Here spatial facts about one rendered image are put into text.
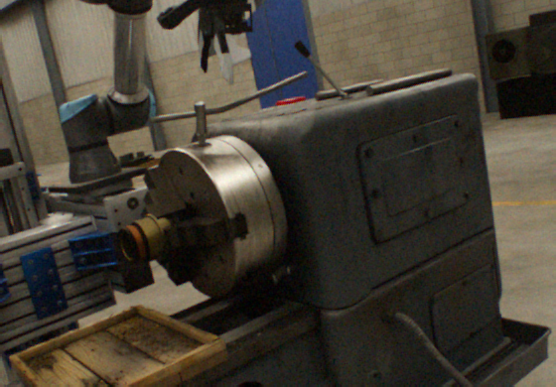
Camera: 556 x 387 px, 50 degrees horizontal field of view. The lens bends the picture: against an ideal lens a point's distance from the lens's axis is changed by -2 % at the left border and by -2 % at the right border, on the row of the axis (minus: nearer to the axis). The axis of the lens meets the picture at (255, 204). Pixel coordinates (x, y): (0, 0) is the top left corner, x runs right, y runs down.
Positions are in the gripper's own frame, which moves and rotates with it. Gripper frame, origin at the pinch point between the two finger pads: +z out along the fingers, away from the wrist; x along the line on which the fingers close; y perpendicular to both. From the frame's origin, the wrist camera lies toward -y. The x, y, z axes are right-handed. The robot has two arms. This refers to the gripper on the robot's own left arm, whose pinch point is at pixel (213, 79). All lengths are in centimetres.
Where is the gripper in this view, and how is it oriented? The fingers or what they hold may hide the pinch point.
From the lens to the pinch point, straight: 119.3
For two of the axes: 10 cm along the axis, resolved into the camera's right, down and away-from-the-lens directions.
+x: -3.9, -3.3, 8.6
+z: 0.6, 9.2, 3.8
